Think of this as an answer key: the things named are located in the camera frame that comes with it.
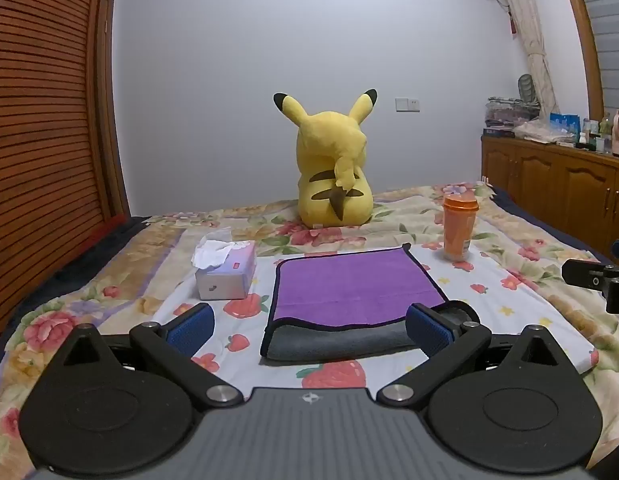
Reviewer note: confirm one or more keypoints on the small white bottle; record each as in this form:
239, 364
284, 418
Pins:
582, 140

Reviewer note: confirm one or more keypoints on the white wall socket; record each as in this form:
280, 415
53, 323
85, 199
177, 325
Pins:
407, 104

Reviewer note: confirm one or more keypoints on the green bottle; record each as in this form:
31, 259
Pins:
606, 135

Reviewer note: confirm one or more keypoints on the cream curtain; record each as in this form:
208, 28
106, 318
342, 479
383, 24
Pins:
532, 35

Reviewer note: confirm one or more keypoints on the folded pale cloth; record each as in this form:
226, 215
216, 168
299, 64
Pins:
542, 132

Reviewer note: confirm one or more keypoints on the grey towel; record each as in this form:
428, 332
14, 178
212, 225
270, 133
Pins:
339, 342

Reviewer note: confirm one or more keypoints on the white strawberry print sheet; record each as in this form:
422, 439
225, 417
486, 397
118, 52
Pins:
489, 282

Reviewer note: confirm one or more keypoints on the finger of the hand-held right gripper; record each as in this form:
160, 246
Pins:
587, 274

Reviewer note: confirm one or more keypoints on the orange cup with lid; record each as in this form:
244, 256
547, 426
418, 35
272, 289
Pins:
458, 232

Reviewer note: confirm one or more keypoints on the window blind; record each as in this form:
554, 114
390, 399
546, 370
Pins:
609, 30

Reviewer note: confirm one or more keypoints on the floral blanket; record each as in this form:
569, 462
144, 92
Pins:
139, 242

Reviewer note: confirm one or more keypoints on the wooden window frame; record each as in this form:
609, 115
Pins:
582, 35

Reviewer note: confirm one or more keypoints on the blue box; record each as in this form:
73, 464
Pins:
564, 127

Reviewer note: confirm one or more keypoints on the tissue box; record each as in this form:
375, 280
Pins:
229, 275

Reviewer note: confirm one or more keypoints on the clear bag of clothes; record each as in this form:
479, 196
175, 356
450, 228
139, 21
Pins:
509, 112

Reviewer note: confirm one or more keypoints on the purple towel with black trim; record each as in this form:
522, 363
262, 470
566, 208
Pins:
357, 285

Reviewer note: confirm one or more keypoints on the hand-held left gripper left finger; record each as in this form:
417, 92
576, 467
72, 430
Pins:
192, 329

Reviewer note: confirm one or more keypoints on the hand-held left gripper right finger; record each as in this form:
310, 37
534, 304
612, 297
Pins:
428, 331

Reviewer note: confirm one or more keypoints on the yellow plush toy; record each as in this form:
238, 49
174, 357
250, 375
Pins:
329, 170

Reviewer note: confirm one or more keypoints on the wooden cabinet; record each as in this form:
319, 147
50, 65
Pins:
549, 175

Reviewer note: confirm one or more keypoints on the wooden louvered wardrobe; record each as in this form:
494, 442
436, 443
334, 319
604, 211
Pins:
39, 135

